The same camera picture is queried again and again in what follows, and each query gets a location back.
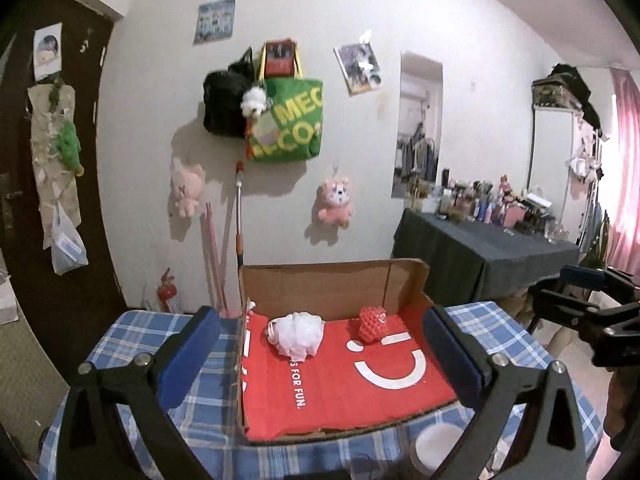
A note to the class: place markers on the wall mirror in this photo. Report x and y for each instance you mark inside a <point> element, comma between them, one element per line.
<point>419,124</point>

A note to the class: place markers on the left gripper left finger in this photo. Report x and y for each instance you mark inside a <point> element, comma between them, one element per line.
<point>93,443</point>

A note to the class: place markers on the mop handle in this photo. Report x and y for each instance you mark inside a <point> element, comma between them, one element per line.
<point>239,250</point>

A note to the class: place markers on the white plastic bag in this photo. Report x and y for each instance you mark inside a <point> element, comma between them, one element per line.
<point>68,251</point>

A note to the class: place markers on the pink plush on wall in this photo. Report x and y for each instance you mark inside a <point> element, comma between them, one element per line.
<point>188,185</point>

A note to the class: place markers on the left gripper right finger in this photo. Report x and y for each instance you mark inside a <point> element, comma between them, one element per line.
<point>549,443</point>

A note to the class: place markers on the pink fox plush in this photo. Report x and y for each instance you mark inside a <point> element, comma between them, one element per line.
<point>334,200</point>

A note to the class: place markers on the dark cloth side table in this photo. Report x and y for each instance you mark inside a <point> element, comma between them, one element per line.
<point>472,261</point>

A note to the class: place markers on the large jar with dark contents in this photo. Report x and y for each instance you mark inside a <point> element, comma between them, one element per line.
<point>431,448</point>

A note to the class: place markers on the person right hand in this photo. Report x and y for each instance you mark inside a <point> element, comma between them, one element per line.
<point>624,383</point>

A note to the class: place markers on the white mesh bath pouf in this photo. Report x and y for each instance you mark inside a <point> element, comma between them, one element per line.
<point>297,335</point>

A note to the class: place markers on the green tote bag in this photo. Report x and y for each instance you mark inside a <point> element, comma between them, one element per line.
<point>283,109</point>

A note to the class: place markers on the red lined cardboard box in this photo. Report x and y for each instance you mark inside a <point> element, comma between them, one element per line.
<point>348,387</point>

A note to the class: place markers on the white fridge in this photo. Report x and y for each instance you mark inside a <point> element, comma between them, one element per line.
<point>553,136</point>

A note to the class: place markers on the dark wooden door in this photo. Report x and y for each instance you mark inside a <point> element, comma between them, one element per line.
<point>52,74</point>

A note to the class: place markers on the black bag on wall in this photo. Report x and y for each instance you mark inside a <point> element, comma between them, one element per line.
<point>223,92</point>

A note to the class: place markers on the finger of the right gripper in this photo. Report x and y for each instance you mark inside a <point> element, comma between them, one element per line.
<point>614,283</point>
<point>567,311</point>

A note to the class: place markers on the blue plaid tablecloth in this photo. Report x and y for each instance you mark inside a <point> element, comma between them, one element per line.
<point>207,417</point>

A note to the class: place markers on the green plush on door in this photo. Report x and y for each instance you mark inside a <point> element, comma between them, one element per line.
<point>68,146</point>

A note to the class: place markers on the red foam net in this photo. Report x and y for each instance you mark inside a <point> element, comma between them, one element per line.
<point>372,324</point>

